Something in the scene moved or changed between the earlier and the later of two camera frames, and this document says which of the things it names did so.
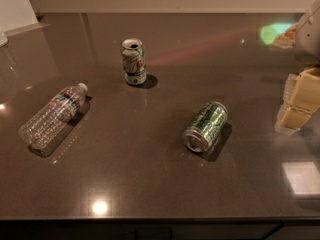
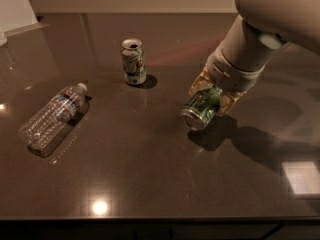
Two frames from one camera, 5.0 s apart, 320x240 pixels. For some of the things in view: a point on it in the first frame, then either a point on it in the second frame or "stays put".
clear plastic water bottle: x=39 y=130 stays put
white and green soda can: x=134 y=61 stays put
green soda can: x=207 y=125 → x=200 y=108
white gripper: x=308 y=39 → x=229 y=75
